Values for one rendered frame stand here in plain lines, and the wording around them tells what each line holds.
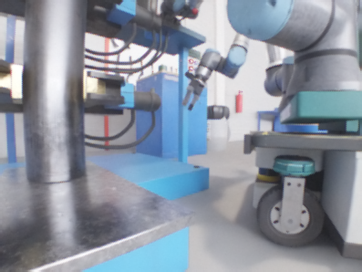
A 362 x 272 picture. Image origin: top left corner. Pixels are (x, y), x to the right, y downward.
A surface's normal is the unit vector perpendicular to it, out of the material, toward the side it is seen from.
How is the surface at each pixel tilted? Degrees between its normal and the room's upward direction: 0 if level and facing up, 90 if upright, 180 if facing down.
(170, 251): 90
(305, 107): 90
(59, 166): 90
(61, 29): 90
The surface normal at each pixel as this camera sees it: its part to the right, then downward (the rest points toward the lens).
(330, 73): -0.46, -0.28
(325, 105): -0.42, 0.07
